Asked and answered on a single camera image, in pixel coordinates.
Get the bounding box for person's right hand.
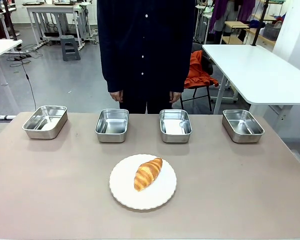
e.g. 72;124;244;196
108;90;124;103

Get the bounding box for person's left hand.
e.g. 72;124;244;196
168;90;182;104

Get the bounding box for golden brown croissant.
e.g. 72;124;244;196
133;157;164;193

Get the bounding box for person's right forearm navy sleeve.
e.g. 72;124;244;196
99;47;125;94

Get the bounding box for person's left forearm navy sleeve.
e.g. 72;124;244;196
167;47;194;94

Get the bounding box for stainless steel rectangular container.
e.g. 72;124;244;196
221;109;265;144
159;108;193;144
21;105;69;140
94;108;130;144

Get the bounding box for orange jacket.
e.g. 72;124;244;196
183;50;220;89

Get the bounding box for black chair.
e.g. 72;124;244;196
179;42;215;112

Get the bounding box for person in dark navy shirt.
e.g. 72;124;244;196
96;0;196;115

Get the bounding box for grey plastic step stool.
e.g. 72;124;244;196
60;35;82;62

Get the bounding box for large white table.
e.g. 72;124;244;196
201;44;300;121

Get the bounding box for wooden shelf rack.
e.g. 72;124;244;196
220;13;277;47

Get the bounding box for purple hanging garments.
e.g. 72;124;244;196
209;0;257;34

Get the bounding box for white scalloped plate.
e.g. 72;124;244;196
108;153;178;211

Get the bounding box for white workbench desk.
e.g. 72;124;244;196
26;1;93;48

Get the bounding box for black stand pole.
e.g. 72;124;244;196
3;0;19;41
250;0;270;47

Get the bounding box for grey storage basket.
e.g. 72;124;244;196
262;23;282;42

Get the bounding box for white table with metal leg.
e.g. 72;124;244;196
0;39;24;87

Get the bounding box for black hanging cable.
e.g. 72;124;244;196
15;46;38;111

